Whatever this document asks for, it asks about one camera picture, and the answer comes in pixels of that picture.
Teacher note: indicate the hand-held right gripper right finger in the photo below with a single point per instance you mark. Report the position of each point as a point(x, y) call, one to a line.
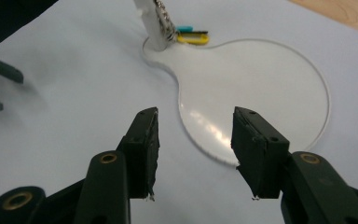
point(258, 155)

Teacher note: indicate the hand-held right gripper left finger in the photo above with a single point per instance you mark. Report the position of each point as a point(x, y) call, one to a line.
point(143, 149)

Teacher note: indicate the white key rack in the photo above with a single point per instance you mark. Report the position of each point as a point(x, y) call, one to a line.
point(254, 87)

